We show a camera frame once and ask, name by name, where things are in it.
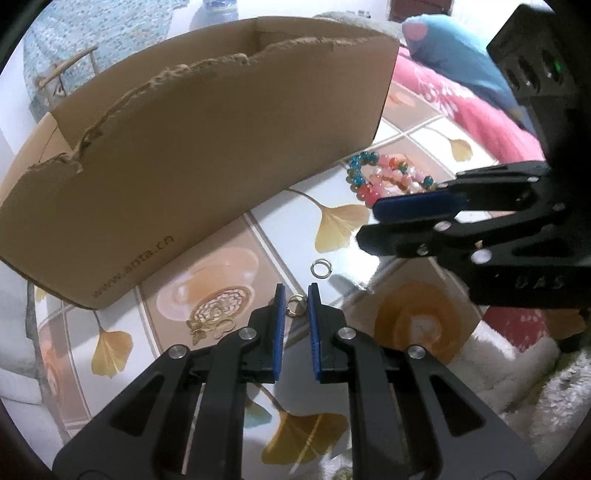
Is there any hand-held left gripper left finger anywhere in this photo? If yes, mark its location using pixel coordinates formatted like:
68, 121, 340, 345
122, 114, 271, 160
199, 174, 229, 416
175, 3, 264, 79
52, 283, 284, 480

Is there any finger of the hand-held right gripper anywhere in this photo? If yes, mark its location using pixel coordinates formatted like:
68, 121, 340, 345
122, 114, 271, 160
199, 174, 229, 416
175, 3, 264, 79
372, 160, 551, 222
355, 212, 551, 260

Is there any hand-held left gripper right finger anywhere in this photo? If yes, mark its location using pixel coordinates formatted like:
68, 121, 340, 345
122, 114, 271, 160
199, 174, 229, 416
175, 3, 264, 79
307, 283, 542, 480

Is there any red and pearl bead bracelet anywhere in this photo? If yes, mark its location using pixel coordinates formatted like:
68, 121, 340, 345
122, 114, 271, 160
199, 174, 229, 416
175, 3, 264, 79
376, 156, 426, 191

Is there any teal bead bracelet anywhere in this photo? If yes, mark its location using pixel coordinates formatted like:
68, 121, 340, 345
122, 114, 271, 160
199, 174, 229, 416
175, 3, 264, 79
346, 150, 437, 193

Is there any gold butterfly brooch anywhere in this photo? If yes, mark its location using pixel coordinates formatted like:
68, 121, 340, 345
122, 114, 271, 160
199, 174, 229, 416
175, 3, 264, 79
186, 316, 233, 345

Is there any brown cardboard box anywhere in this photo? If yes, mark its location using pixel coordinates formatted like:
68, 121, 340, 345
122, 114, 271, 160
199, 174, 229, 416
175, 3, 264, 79
0, 16, 400, 311

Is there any pink floral blanket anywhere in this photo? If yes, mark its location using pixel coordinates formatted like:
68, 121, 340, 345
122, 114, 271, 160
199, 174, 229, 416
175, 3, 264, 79
381, 46, 588, 342

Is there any blue plush toy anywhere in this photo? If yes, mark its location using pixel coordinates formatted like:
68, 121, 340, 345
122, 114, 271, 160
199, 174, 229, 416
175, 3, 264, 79
401, 13, 525, 123

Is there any grey fluffy blanket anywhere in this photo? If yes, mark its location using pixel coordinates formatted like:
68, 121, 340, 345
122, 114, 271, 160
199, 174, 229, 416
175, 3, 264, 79
311, 10, 404, 40

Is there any person's fluffy white green robe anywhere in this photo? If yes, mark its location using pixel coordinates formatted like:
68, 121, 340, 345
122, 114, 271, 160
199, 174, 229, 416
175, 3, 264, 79
457, 318, 591, 467

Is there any brown door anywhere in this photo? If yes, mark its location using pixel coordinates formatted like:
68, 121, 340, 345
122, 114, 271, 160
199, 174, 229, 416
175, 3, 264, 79
388, 0, 456, 22

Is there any teal floral curtain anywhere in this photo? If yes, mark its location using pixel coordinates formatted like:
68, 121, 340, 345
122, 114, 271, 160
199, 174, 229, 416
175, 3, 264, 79
23, 0, 208, 110

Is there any wooden chair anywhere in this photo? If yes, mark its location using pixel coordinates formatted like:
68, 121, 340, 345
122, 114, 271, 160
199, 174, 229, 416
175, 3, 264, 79
34, 45, 100, 96

